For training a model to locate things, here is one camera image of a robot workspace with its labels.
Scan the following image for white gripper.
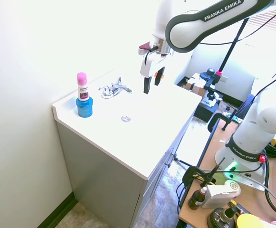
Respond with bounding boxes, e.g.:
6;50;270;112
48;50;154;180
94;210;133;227
140;50;174;95

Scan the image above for chrome faucet body with spout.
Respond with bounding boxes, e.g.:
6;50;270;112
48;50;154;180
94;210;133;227
101;83;133;99

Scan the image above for cardboard box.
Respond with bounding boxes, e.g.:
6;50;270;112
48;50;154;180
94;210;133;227
184;72;209;97

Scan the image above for white sink vanity top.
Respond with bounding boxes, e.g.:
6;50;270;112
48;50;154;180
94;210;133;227
52;68;203;180

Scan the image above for black box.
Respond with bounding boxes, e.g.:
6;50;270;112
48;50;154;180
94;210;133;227
194;98;219;124

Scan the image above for white bottle with pink cap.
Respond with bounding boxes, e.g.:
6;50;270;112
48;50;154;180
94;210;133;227
76;72;89;100

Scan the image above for black C clamp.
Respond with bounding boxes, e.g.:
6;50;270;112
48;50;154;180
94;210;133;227
182;157;226;191
207;113;232;133

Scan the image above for blue round jar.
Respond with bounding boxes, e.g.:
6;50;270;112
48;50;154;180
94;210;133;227
76;96;94;118

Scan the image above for dark blue cloth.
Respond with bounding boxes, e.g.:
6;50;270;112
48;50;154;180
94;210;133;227
237;93;255;119

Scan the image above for grey vanity cabinet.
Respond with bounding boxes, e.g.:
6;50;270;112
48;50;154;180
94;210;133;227
55;104;201;228

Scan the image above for brown glass dropper bottle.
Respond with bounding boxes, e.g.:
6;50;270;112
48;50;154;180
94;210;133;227
188;186;208;210

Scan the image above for window blinds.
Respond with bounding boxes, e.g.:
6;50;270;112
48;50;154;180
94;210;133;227
243;6;276;49

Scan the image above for black round container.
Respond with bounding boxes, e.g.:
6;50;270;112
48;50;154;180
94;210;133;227
207;206;238;228

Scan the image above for dark baseboard strip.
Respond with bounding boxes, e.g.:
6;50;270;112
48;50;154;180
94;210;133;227
44;191;78;228

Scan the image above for yellow round disc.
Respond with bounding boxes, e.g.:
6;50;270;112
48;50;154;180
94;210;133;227
237;213;257;228

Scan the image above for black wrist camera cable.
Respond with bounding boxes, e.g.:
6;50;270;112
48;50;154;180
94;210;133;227
144;45;158;66

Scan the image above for maroon wrist camera box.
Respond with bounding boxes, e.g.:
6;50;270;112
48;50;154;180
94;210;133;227
138;42;152;56

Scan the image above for black camera mount with red clamp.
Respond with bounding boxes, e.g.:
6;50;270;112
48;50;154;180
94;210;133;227
200;68;229;101

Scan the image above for metal cabinet door handle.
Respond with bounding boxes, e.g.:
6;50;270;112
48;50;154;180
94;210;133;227
165;153;178;167

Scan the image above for black camera stand pole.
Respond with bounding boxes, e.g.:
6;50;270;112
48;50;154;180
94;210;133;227
219;17;250;72

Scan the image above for wooden cart with black frame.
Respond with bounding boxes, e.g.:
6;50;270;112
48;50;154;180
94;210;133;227
177;113;276;228

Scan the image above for thin black overhead cable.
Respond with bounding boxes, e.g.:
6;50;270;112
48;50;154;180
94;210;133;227
199;5;276;46

